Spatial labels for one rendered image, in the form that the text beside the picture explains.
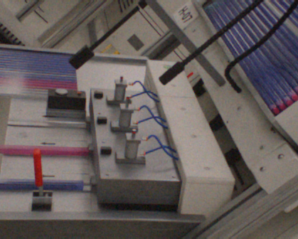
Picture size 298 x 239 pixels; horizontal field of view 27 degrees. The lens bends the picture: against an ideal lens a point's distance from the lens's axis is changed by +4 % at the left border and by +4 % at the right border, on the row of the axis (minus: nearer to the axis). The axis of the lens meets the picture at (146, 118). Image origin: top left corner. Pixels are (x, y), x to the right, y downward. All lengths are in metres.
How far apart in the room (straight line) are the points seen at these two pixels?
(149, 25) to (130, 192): 1.44
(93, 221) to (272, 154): 0.29
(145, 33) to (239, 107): 1.34
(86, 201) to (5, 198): 0.13
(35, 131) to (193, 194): 0.37
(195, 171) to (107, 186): 0.14
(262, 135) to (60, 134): 0.41
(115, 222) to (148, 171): 0.10
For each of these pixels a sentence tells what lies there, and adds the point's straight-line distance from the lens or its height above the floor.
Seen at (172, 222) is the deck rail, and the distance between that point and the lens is 0.98.
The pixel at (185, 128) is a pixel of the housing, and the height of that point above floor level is 1.25.
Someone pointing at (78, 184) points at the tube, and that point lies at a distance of 1.03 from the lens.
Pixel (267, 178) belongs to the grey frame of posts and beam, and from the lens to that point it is 0.92.
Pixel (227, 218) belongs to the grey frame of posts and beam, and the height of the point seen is 1.24.
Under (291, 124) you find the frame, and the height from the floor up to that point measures 1.40.
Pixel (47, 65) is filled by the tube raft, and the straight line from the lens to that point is 1.47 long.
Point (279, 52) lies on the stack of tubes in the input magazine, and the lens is 1.07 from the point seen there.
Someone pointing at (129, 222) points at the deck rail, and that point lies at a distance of 0.97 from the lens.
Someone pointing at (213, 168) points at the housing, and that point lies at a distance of 1.00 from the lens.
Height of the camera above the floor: 1.44
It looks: 13 degrees down
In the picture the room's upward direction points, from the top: 51 degrees clockwise
